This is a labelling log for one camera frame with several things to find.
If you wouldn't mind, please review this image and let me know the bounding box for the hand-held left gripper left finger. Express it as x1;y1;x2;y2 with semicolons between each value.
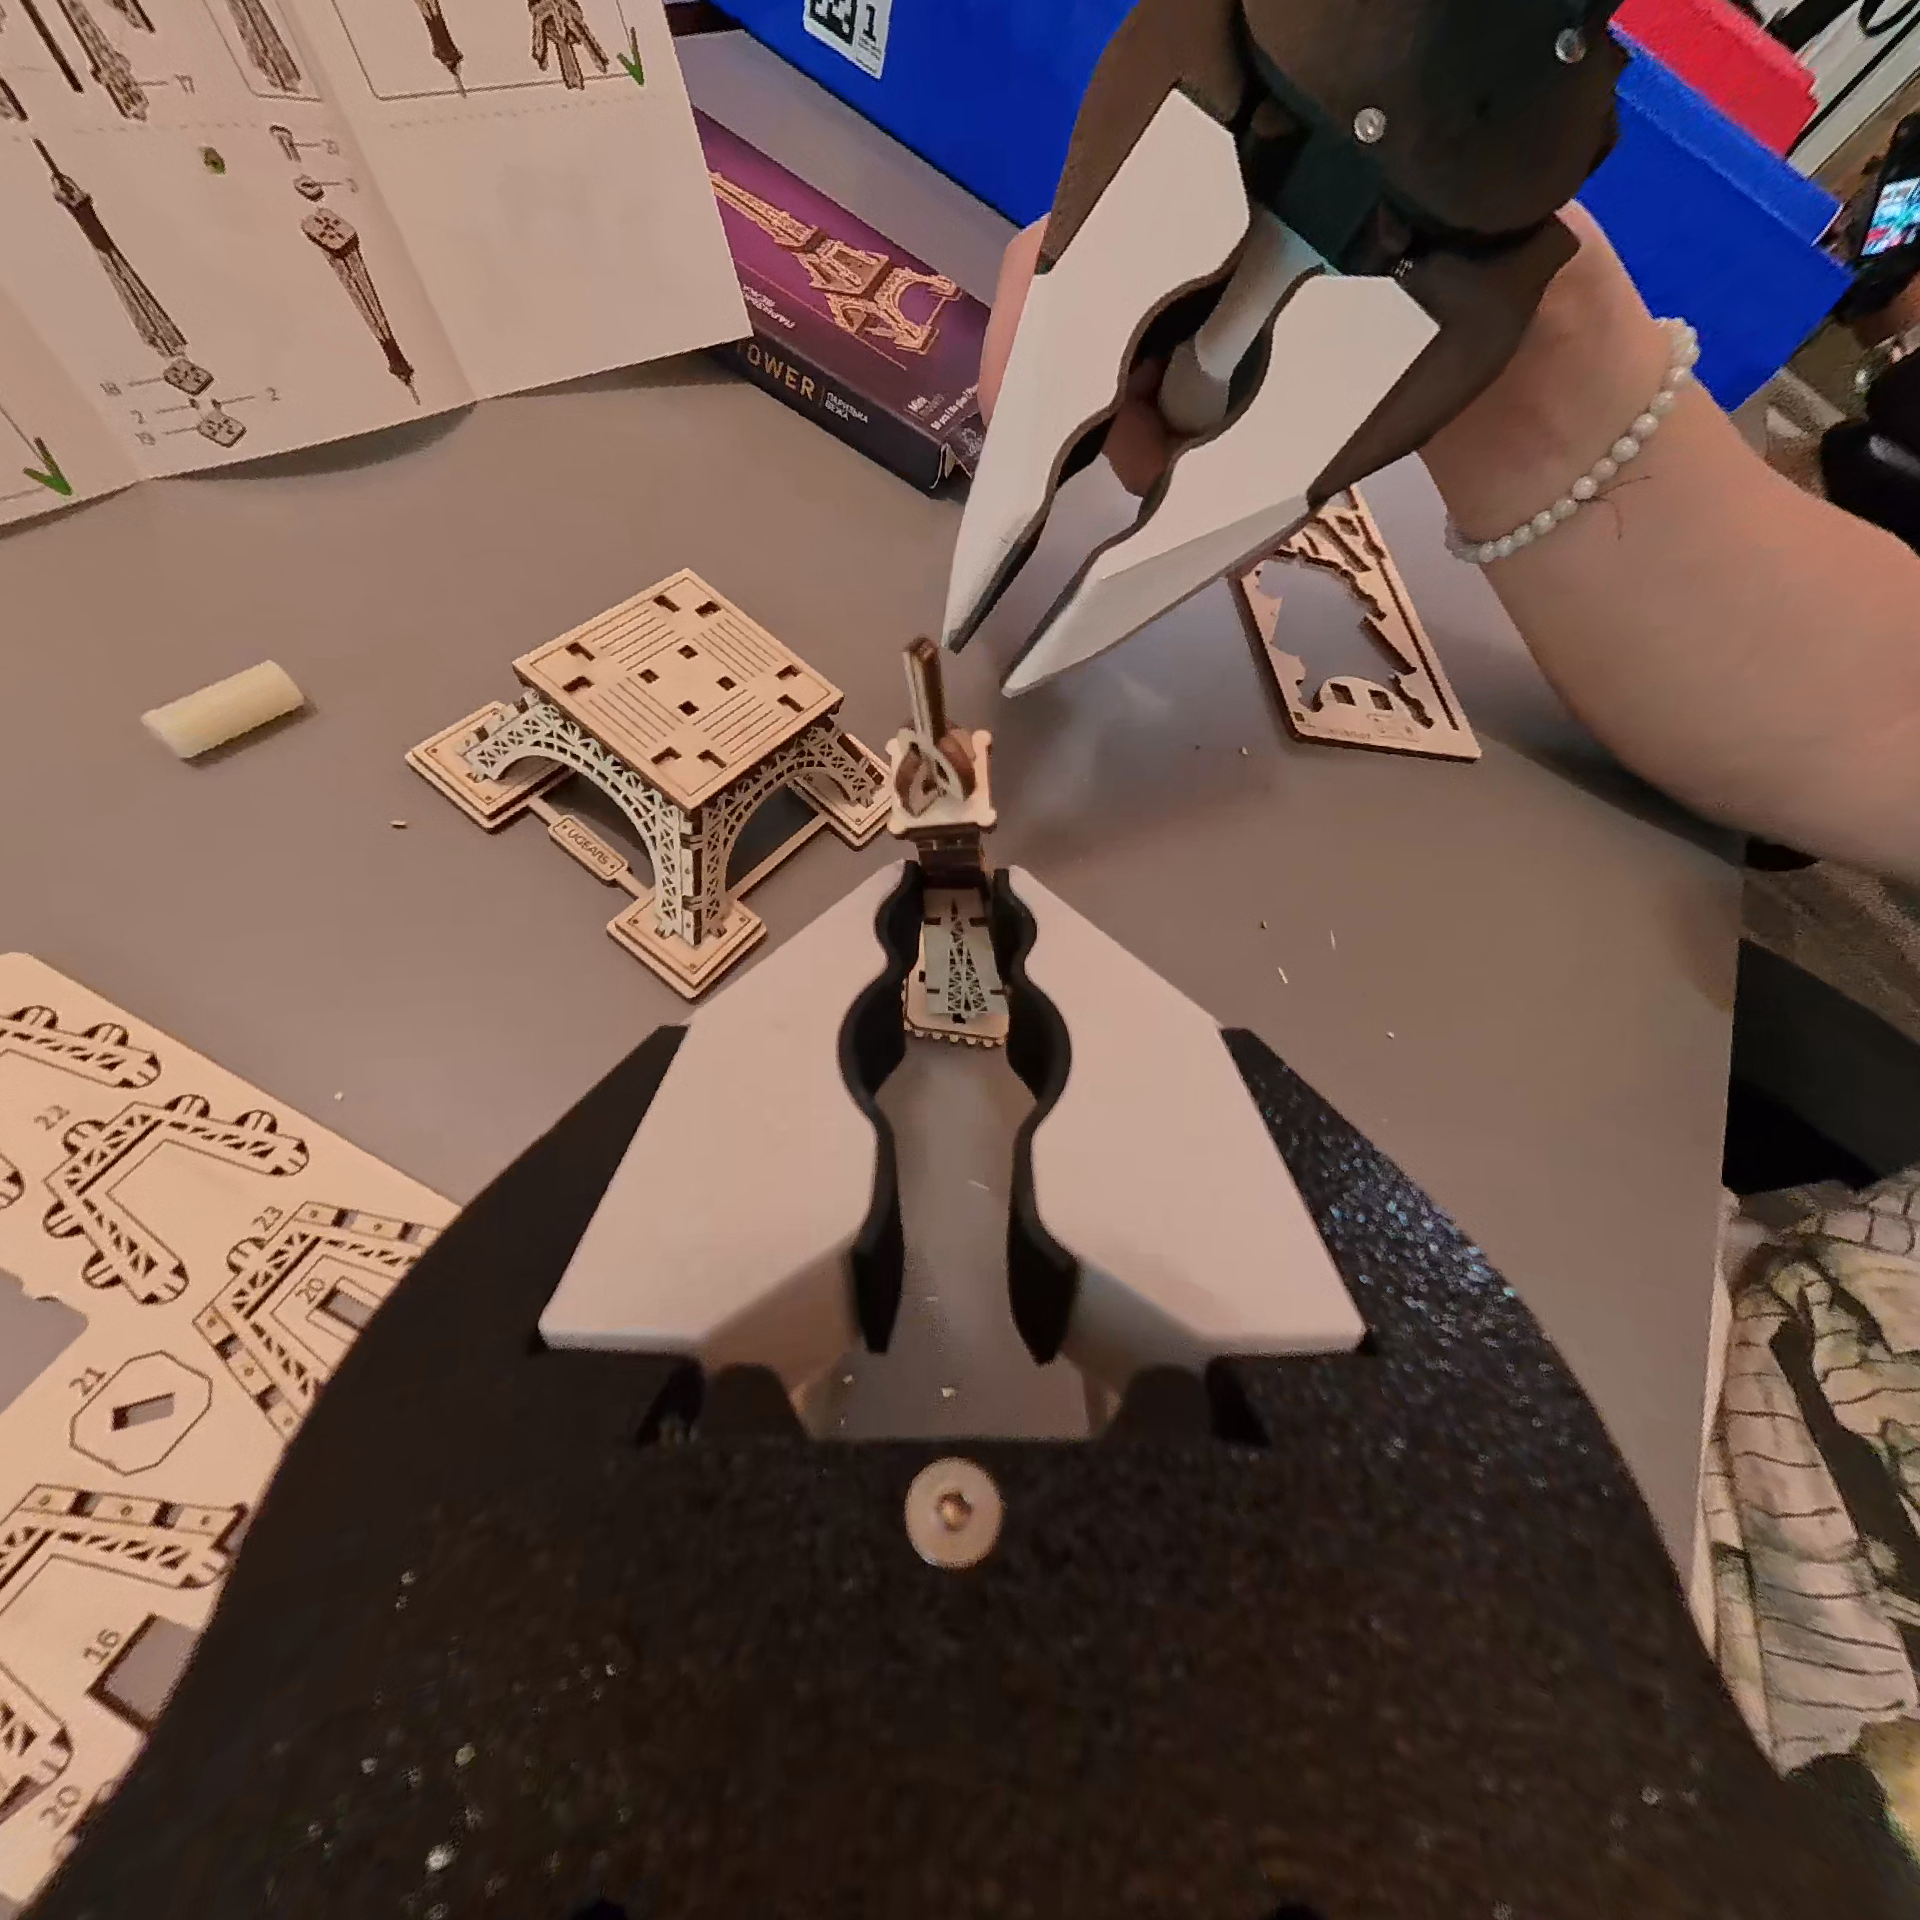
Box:
537;862;922;1401

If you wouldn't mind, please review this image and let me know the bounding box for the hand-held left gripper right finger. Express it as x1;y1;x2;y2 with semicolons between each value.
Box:
991;864;1372;1401

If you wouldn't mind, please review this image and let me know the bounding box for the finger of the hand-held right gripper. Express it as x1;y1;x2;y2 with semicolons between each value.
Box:
1000;268;1445;702
941;87;1257;656

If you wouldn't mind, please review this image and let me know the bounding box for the wooden tower model spire section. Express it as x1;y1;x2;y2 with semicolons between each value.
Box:
884;637;1010;1044

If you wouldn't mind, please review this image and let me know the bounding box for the person's right forearm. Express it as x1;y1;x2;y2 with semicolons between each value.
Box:
1425;201;1920;889

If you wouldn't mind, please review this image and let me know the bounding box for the grey desk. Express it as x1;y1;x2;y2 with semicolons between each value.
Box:
0;30;1753;1613

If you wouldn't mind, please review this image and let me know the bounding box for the person's right hand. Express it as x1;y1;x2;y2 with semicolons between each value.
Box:
993;215;1210;500

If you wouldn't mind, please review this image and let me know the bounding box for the purple model kit box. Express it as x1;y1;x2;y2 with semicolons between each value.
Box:
693;106;1004;500

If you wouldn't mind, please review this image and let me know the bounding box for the red plastic bin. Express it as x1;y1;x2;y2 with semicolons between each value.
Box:
1611;0;1819;156

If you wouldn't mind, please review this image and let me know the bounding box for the wooden tower model base section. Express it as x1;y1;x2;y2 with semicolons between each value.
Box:
405;566;904;1004

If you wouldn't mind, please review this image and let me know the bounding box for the wooden sheet with numbered parts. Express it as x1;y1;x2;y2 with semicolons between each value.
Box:
0;950;461;1912

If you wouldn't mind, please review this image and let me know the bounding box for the paper instruction sheet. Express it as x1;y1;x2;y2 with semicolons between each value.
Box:
0;0;754;530

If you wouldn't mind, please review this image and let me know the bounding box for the person's printed striped shirt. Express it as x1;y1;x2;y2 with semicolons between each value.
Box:
1708;1177;1920;1777

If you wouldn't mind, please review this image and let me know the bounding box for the cream wax block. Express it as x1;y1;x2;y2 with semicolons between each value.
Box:
143;658;309;761

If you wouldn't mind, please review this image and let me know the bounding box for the white bead bracelet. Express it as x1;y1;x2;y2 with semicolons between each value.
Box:
1443;314;1704;568

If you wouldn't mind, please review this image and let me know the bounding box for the empty wooden cut-out frame sheet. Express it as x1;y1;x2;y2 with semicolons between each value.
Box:
1229;486;1482;764

